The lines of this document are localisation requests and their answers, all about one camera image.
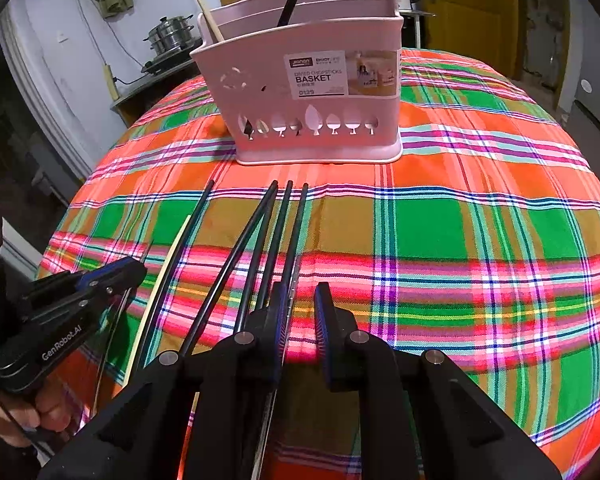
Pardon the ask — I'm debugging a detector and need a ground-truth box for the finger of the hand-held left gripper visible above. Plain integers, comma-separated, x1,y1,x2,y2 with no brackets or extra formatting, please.
19,269,107,313
82,257,149,311

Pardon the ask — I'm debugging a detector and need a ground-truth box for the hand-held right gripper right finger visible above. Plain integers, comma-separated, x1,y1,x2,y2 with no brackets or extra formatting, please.
314,281,563,480

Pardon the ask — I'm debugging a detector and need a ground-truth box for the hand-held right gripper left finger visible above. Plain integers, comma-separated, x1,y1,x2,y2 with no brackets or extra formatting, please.
37,280,293,480

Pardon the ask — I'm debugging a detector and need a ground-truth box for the cream chopstick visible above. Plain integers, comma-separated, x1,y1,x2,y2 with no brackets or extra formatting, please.
122,212,191,391

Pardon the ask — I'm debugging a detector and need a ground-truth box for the pink plastic chopstick basket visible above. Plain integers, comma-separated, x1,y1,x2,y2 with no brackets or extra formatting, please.
190,0,405,165

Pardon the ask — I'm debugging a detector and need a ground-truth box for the wooden chopstick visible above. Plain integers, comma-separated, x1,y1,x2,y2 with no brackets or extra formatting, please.
181,0,225,42

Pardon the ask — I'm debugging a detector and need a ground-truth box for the person's left hand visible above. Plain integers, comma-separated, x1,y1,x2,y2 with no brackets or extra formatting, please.
0,387,86,453

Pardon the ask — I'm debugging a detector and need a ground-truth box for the plaid tablecloth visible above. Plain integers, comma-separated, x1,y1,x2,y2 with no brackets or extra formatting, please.
35,47,600,480

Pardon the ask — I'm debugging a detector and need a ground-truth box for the low wooden cabinet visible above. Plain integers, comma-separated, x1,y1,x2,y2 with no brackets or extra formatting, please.
111,57,203,127

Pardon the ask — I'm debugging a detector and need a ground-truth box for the black induction cooker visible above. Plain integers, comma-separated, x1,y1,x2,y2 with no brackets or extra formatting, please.
141,52,196,75

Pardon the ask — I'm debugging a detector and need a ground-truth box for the steel steamer pot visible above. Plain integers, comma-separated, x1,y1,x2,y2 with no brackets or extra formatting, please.
142,15,201,56

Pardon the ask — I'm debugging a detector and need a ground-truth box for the stainless steel table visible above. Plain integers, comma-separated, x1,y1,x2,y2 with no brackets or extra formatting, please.
397,9,437,50

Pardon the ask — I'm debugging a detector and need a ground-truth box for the yellow wooden door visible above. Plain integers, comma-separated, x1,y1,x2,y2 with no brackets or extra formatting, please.
415,0,518,78

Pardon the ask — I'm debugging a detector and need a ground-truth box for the grey refrigerator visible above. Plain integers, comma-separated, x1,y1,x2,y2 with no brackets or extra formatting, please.
562,0,600,166

